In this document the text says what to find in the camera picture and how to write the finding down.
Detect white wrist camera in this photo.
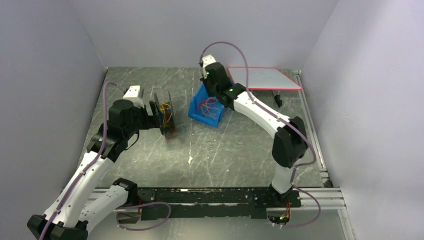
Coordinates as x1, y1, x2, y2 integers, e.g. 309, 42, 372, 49
199, 54, 217, 79
122, 85, 145, 109

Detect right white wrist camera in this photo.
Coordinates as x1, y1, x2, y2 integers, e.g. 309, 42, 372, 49
199, 54, 217, 79

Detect cable bundle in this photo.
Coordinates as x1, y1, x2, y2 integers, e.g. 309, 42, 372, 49
158, 101, 188, 140

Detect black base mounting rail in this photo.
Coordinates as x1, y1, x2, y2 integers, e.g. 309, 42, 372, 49
118, 187, 302, 221

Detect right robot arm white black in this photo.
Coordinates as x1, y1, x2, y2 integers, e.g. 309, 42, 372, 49
199, 60, 308, 195

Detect white board red rim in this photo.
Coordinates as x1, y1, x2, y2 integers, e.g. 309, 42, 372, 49
228, 67, 302, 91

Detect black board foot right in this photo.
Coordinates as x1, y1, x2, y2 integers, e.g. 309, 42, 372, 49
274, 94, 283, 108

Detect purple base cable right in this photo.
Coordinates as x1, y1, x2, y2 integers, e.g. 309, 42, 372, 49
271, 185, 322, 230

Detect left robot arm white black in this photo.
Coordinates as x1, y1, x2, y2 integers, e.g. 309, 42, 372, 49
27, 97, 160, 240

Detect red and yellow bin cables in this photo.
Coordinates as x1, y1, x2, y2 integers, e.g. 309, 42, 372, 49
196, 97, 220, 121

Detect grey perforated cable spool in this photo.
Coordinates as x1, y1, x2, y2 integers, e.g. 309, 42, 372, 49
153, 91, 176, 140

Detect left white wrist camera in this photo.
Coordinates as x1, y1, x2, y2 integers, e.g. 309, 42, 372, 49
122, 85, 145, 109

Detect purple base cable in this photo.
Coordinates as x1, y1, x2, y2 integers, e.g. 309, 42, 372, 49
115, 202, 172, 232
271, 185, 322, 230

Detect blue plastic bin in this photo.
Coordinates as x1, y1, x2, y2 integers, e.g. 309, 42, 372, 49
188, 83, 226, 128

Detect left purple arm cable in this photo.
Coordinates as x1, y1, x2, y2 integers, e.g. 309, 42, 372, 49
38, 81, 127, 240

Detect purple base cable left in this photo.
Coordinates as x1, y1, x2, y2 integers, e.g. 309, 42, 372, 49
115, 202, 172, 232

